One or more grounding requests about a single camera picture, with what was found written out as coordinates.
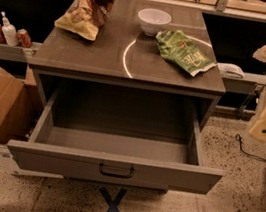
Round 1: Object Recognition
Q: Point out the grey low shelf left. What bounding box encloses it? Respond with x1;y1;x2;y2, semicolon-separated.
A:
0;42;42;63

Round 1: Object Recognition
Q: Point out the black top drawer handle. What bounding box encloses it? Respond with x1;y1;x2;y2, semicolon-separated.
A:
99;164;134;179

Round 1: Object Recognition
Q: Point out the grey drawer cabinet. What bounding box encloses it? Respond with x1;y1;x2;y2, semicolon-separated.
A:
29;0;225;143

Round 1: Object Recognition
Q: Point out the blue tape cross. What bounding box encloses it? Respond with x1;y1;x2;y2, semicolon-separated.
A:
100;187;127;212

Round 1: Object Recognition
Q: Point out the green chip bag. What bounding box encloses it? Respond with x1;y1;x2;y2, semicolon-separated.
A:
156;30;216;77

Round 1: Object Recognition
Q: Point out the white bowl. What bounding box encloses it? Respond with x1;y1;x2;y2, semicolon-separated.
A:
138;8;172;36

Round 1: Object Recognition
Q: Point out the red soda can right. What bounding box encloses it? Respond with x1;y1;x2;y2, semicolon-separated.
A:
17;29;33;48

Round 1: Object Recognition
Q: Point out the white folded cloth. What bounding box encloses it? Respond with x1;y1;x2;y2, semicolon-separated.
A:
218;62;245;79

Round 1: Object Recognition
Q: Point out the grey low shelf right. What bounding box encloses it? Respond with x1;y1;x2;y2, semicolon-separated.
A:
223;72;266;95

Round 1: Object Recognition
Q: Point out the grey top drawer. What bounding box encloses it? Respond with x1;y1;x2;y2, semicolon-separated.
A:
8;88;223;194

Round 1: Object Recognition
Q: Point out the yellow brown chip bag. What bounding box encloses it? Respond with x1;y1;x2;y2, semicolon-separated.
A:
54;0;115;41

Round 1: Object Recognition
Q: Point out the grey low shelf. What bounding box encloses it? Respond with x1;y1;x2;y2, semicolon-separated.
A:
223;72;266;95
0;42;42;63

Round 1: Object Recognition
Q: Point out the brown cardboard box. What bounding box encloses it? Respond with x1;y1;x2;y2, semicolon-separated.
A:
0;68;43;144

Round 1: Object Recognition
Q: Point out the white pump bottle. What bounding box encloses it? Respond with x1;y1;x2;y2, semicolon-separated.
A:
1;11;19;47

